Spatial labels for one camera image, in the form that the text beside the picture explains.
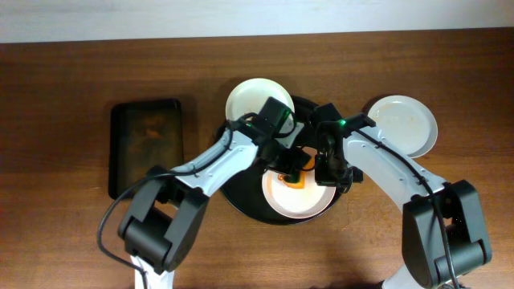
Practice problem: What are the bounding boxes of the orange green scrub sponge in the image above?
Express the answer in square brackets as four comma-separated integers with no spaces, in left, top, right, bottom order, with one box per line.
[278,157,316,189]

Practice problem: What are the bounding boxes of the white plate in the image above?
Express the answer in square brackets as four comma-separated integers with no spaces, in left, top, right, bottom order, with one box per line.
[225,78,295,120]
[367,95,439,158]
[262,170,336,219]

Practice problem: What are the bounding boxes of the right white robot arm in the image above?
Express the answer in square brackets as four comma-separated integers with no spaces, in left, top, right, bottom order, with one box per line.
[309,104,492,288]

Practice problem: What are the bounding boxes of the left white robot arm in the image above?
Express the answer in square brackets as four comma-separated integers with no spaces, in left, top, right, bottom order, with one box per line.
[118,97,310,287]

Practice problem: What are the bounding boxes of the round black tray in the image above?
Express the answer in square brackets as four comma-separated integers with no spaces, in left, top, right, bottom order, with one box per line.
[220,96,342,226]

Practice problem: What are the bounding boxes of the rectangular black tray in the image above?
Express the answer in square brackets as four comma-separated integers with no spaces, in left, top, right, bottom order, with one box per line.
[108,99,184,199]

